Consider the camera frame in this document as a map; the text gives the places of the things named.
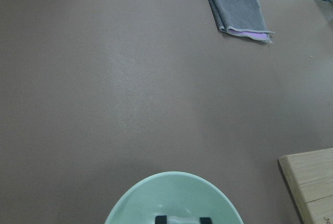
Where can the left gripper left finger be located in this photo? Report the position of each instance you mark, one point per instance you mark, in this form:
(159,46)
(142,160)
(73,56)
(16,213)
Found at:
(161,220)

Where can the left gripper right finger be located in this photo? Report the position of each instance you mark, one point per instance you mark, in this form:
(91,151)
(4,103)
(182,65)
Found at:
(205,220)

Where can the green ceramic bowl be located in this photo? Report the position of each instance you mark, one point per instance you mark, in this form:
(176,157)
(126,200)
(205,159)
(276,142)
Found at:
(181,196)

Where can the bamboo cutting board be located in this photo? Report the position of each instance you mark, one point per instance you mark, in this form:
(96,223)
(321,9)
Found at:
(309,177)

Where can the grey folded cloth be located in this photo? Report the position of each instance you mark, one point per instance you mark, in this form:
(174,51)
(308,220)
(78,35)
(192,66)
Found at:
(240,18)

